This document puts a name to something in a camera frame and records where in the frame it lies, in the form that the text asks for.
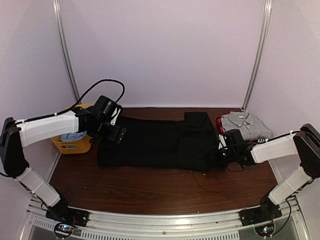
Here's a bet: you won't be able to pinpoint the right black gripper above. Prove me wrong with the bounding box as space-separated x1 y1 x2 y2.
204 146 238 166

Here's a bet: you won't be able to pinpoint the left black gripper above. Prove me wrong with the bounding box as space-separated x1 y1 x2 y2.
94 118 127 144

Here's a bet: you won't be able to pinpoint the black long sleeve shirt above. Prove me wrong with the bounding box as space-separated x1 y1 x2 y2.
97 112 226 173

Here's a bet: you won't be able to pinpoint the yellow plastic basket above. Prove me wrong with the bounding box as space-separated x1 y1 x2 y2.
51 103 94 155

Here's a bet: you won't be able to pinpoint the grey shirt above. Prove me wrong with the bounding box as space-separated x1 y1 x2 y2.
220 111 272 141

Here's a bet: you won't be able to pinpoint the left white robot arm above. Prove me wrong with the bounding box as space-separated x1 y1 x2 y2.
0 105 123 222

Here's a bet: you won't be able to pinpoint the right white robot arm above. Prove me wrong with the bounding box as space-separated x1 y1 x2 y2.
210 123 320 221

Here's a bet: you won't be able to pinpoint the red black plaid shirt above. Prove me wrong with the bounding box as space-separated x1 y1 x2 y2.
216 117 225 133

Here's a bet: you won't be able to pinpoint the black printed folded shirt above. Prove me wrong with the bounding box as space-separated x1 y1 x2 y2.
248 138 269 144

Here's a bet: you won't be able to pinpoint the light blue shirt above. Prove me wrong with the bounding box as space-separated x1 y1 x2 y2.
60 131 87 142

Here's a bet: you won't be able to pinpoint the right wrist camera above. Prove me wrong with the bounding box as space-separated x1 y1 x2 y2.
218 129 245 150

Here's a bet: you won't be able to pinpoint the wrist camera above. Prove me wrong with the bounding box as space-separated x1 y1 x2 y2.
93 95 123 126
218 129 245 150

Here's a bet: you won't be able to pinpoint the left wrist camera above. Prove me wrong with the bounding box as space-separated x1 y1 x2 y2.
93 95 123 126

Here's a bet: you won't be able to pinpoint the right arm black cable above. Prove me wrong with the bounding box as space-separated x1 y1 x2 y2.
198 129 246 173

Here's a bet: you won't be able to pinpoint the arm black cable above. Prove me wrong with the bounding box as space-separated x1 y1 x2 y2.
14 79 126 125
198 129 246 173

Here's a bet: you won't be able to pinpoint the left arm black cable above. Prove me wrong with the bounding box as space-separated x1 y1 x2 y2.
14 79 126 125

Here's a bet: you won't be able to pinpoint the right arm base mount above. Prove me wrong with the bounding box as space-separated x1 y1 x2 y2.
238 194 283 239

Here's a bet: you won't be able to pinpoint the front aluminium rail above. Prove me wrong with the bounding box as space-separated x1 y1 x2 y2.
24 196 313 240

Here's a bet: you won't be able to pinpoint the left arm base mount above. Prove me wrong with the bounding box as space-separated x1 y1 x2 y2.
37 197 90 240

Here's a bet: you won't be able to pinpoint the right aluminium frame post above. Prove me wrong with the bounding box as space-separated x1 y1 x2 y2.
241 0 273 112

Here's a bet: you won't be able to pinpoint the aluminium frame post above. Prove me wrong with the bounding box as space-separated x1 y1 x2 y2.
52 0 80 101
241 0 273 112

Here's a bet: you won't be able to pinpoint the left aluminium frame post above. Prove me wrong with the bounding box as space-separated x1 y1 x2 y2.
52 0 80 101

